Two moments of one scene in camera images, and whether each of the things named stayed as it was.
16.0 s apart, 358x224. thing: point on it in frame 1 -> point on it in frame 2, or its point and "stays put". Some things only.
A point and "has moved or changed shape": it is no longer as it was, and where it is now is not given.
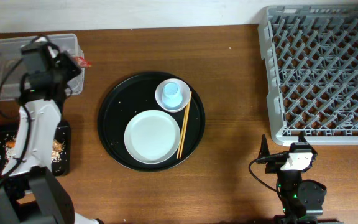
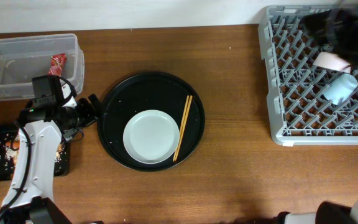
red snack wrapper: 82,63 has moved or changed shape
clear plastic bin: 1,69 stays put
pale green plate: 151,137 stays put
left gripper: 74,68 -> 84,104
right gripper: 264,150 -> 355,31
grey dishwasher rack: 321,67 stays put
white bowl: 172,94 -> 332,61
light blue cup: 171,96 -> 340,88
